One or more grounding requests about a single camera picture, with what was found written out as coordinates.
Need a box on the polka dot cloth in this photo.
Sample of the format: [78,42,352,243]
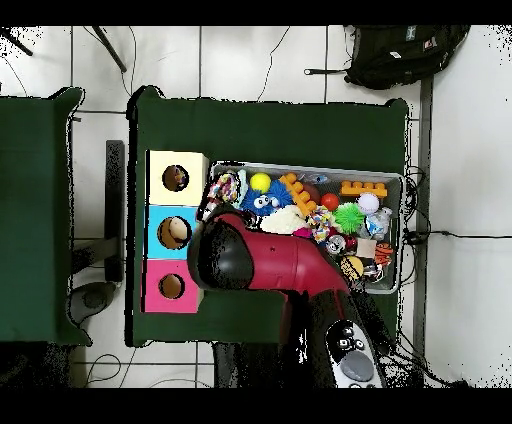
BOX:
[205,171,242,215]
[169,165,190,191]

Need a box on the wooden box with three holes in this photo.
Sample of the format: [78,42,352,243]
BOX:
[142,150,210,314]

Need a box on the shallow clear mesh bin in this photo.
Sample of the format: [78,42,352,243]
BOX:
[197,160,405,295]

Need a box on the blue spiky toy with eyes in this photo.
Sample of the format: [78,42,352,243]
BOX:
[239,180,295,217]

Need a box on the cream knitted cloth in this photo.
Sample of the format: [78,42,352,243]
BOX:
[259,205,309,235]

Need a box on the mint green knitted cloth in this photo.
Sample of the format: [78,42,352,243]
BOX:
[236,169,250,207]

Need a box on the yellow ball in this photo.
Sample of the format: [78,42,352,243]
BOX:
[249,172,272,194]

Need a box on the long orange toy block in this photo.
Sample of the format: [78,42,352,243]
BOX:
[278,172,320,217]

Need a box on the dark green tablecloth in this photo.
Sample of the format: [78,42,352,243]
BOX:
[0,86,93,346]
[125,85,410,348]

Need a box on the green spiky toy with eyes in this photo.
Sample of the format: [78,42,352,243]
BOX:
[332,201,366,236]

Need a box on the white baseball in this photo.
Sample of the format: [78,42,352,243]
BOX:
[356,192,380,216]

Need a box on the black upright panel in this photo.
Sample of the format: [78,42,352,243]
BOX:
[104,139,126,283]

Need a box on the grey stand base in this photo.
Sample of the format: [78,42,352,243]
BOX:
[69,281,118,326]

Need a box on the black backpack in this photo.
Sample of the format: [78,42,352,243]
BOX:
[302,25,472,91]

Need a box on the black tripod leg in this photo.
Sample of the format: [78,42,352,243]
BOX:
[92,25,128,74]
[0,27,34,57]

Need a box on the black power cable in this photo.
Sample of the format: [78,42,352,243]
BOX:
[428,230,512,240]

